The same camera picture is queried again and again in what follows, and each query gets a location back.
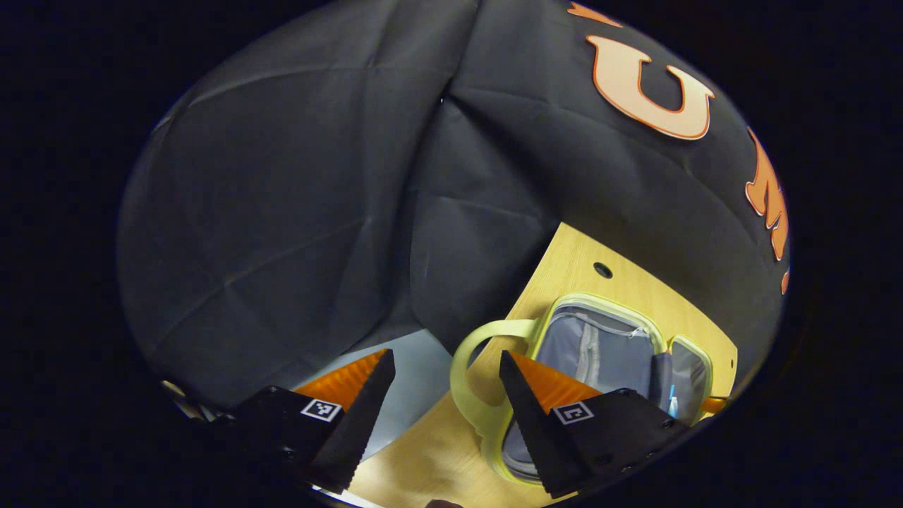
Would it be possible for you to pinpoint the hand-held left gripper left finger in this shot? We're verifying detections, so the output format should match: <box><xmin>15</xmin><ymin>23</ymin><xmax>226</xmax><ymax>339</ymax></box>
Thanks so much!
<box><xmin>212</xmin><ymin>348</ymin><xmax>397</xmax><ymax>495</ymax></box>

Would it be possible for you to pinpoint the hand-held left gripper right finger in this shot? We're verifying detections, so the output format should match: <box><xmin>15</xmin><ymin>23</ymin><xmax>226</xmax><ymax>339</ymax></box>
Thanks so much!
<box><xmin>499</xmin><ymin>349</ymin><xmax>689</xmax><ymax>500</ymax></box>

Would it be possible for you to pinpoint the pale yellow suitcase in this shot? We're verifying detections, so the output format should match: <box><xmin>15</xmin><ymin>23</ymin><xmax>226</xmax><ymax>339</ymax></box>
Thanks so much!
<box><xmin>449</xmin><ymin>293</ymin><xmax>715</xmax><ymax>488</ymax></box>

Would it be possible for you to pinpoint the black backdrop cloth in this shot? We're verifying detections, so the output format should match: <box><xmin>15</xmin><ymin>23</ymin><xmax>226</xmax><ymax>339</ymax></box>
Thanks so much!
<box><xmin>116</xmin><ymin>0</ymin><xmax>791</xmax><ymax>410</ymax></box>

